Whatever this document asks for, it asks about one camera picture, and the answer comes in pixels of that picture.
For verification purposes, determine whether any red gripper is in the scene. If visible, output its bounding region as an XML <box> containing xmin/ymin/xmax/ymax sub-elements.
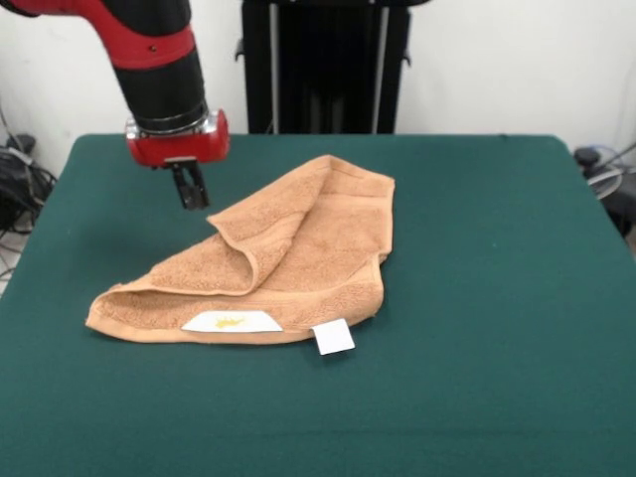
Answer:
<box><xmin>124</xmin><ymin>107</ymin><xmax>232</xmax><ymax>212</ymax></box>

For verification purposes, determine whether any orange terry towel with tags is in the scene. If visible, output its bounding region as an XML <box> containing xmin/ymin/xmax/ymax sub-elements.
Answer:
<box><xmin>84</xmin><ymin>154</ymin><xmax>397</xmax><ymax>357</ymax></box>

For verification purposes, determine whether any dark green table cloth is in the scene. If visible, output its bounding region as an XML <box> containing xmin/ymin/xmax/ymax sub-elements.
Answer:
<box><xmin>0</xmin><ymin>132</ymin><xmax>636</xmax><ymax>477</ymax></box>

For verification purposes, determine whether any black cable bundle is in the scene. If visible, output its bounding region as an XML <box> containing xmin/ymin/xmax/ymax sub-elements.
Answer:
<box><xmin>0</xmin><ymin>98</ymin><xmax>59</xmax><ymax>279</ymax></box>

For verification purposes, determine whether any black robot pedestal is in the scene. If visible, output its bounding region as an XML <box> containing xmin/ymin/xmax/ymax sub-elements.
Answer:
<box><xmin>235</xmin><ymin>0</ymin><xmax>413</xmax><ymax>135</ymax></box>

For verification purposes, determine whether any black equipment with cables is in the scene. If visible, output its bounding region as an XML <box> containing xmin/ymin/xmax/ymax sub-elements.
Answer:
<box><xmin>573</xmin><ymin>143</ymin><xmax>636</xmax><ymax>239</ymax></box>

